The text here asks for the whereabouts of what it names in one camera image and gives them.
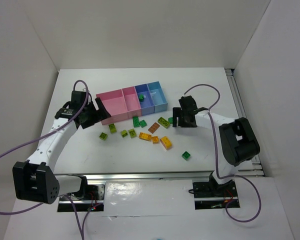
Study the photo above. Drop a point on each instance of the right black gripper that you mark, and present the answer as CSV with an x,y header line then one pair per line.
x,y
181,117

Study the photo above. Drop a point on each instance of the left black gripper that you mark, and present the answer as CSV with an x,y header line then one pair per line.
x,y
91,115

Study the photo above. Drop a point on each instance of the lime long lego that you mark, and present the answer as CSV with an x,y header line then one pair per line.
x,y
163,122

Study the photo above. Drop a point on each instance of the lime lego sloped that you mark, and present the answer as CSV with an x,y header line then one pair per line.
x,y
124,133

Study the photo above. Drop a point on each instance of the brown orange long lego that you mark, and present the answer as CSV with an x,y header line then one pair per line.
x,y
154,127

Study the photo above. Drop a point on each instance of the dark green long lego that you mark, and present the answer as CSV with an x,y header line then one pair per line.
x,y
136,122

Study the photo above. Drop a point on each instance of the lime lego small square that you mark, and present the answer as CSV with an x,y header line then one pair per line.
x,y
132,133

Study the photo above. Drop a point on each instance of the yellow long lego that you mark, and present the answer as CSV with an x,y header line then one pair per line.
x,y
145,136
165,141

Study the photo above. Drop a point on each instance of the yellow small square lego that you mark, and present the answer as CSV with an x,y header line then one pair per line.
x,y
155,140

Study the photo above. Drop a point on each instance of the dark green small lego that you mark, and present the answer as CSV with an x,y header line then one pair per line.
x,y
142,123

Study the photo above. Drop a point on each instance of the dark green lone lego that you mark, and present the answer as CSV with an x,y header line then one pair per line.
x,y
186,156

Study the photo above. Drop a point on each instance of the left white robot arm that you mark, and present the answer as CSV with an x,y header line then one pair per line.
x,y
34,179

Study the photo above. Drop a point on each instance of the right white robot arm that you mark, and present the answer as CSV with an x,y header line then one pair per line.
x,y
234,139

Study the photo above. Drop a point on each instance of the large pink bin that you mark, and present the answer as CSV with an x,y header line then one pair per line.
x,y
114,102

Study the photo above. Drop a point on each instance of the light blue bin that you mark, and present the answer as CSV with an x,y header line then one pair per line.
x,y
158,97

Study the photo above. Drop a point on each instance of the dark blue bin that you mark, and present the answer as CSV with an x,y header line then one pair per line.
x,y
147,105

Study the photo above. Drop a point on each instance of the aluminium rail front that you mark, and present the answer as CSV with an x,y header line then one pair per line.
x,y
148,176

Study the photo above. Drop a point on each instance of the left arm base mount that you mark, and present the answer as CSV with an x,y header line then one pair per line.
x,y
92,200

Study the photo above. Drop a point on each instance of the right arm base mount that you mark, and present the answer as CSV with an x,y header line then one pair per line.
x,y
207,199

